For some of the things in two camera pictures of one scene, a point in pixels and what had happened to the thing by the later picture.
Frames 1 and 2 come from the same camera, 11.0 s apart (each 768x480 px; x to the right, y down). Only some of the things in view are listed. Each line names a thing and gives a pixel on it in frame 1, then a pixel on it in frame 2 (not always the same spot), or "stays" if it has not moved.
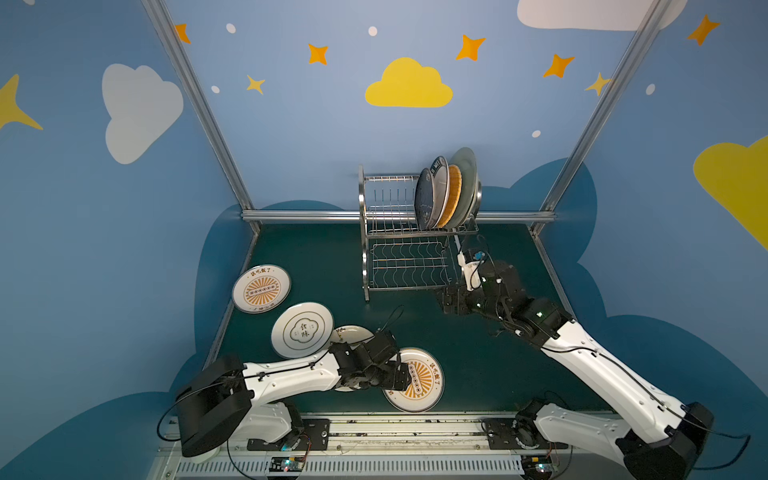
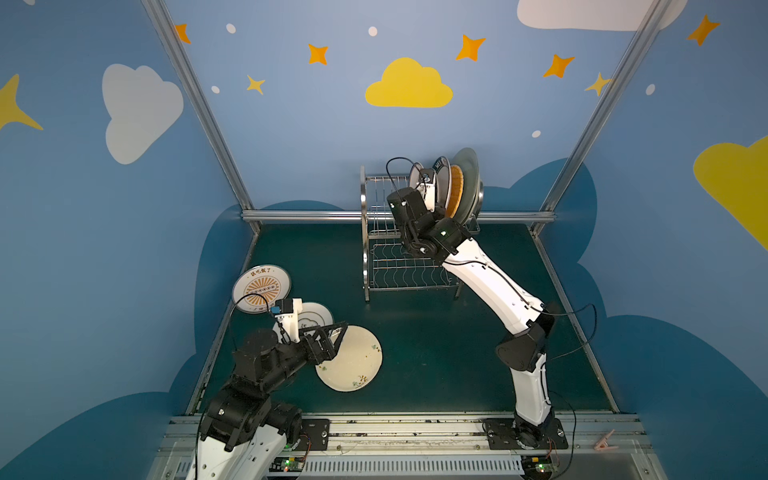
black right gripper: [455, 298] to [429, 196]
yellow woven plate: [454, 195] stays
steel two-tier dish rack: [396, 255] stays
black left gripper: [396, 374] to [324, 345]
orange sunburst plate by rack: [261, 288] stays
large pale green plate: [464, 159] stays
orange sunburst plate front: [430, 374] to [415, 174]
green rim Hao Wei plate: [441, 184] stays
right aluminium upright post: [651, 21] stays
